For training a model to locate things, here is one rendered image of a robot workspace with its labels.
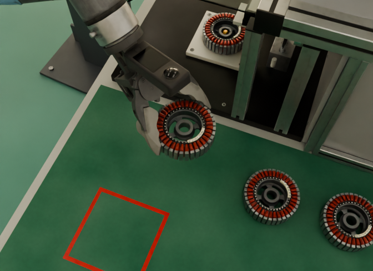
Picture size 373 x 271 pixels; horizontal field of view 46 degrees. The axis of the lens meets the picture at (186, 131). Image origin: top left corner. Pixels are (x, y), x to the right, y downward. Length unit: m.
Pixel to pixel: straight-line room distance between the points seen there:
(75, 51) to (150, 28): 1.04
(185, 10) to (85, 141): 0.44
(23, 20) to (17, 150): 0.74
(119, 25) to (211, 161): 0.40
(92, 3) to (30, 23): 1.68
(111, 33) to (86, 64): 1.40
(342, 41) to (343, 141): 0.30
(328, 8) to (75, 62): 1.54
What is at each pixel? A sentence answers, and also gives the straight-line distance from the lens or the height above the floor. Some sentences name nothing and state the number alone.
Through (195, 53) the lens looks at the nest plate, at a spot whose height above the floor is 0.78.
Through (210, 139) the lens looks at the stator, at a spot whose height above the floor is 0.94.
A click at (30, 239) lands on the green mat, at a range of 0.95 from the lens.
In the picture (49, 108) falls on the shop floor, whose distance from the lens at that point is 2.01.
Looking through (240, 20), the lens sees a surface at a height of 0.88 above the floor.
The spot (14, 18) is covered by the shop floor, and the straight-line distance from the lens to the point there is 2.41.
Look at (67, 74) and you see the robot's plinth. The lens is 2.08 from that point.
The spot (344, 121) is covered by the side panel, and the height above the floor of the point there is 0.89.
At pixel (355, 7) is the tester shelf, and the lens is 0.76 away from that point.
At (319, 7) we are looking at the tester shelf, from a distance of 0.74.
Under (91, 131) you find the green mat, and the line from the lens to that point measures 1.01.
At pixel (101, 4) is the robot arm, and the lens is 0.69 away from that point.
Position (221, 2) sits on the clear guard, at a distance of 0.79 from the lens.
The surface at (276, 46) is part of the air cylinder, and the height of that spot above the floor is 0.82.
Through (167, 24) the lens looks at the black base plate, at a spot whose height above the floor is 0.77.
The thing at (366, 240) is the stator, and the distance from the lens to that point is 0.92.
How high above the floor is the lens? 1.61
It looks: 60 degrees down
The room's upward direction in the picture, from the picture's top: straight up
